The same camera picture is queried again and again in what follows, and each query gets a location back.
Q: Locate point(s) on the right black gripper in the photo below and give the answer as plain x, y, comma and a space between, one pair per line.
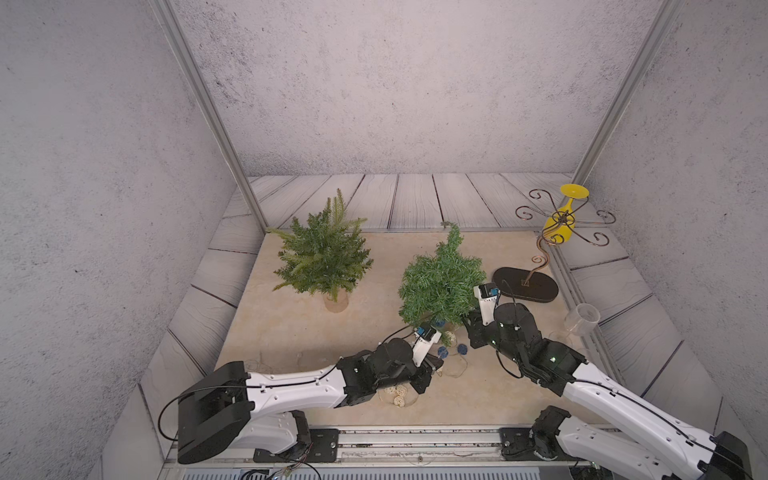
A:
475, 330

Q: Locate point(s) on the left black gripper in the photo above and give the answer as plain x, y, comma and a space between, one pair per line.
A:
424, 373

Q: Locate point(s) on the small christmas tree wooden base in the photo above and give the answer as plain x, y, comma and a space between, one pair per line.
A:
440, 287

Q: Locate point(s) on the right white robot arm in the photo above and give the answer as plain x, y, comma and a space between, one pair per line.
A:
650, 444

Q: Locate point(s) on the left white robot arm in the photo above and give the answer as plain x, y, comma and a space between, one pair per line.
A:
235, 408

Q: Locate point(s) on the left fern tree wooden base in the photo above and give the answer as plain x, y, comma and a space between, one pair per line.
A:
326, 255

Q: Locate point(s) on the clear plastic wine glass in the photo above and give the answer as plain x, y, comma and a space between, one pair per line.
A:
578, 323

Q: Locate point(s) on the yellow plastic goblet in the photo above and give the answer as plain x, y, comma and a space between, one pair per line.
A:
559, 227

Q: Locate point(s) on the beige table mat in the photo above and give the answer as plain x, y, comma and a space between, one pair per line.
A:
281, 331

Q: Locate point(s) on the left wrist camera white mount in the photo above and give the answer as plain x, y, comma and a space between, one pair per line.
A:
426, 336

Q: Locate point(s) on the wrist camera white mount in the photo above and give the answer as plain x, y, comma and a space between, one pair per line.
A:
426, 336
488, 296

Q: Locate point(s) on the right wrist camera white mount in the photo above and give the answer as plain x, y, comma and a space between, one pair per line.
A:
488, 296

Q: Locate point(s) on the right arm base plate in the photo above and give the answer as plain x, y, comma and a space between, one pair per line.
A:
528, 441

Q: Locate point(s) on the black scroll wire stand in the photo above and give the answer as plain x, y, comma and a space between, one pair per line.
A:
533, 284

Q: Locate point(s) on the aluminium front rail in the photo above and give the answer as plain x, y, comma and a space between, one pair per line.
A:
437, 452

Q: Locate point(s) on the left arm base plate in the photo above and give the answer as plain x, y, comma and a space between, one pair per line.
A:
318, 444

